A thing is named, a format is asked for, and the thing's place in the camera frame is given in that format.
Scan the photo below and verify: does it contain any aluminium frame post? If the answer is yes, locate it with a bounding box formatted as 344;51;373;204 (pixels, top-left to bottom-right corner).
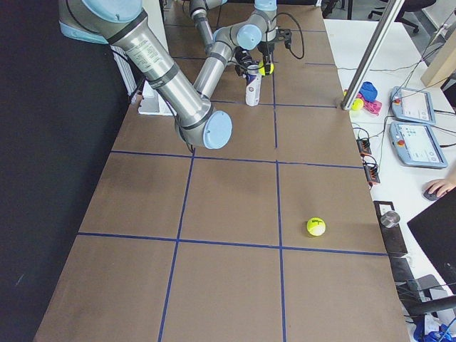
341;0;405;110

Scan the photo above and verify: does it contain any orange black connector box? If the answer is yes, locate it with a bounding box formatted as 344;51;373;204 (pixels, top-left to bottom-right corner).
356;138;372;156

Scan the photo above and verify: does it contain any yellow spare tennis ball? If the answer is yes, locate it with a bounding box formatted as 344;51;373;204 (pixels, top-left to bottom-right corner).
351;98;364;111

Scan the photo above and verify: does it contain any black computer mouse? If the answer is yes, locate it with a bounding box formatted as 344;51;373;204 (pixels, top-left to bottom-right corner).
423;188;448;202

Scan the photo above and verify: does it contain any small metal cup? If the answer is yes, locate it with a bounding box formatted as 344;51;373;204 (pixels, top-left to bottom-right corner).
380;210;400;228

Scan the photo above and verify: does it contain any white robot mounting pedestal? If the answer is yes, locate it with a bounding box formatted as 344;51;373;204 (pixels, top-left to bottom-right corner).
110;1;171;115

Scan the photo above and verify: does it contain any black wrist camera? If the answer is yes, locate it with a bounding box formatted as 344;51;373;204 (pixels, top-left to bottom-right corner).
276;28;292;50

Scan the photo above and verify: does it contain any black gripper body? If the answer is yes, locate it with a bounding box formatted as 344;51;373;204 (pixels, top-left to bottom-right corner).
259;41;275;56
234;49;252;68

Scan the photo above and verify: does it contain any person's hand on mouse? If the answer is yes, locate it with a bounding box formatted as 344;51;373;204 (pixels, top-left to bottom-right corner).
425;178;455;198

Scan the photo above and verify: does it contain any blue cloth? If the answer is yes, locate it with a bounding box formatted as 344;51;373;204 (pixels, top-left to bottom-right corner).
359;81;378;103

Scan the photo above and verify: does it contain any teach pendant farther from post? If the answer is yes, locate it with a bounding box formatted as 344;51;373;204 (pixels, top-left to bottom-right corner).
389;122;448;169

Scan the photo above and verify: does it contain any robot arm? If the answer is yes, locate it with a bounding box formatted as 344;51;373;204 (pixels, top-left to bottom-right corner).
58;1;277;149
189;1;254;78

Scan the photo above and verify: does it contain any black monitor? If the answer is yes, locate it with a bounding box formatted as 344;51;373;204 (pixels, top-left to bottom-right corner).
408;190;455;294

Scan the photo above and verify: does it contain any teach pendant nearer post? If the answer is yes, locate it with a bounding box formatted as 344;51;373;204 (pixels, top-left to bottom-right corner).
390;86;436;125

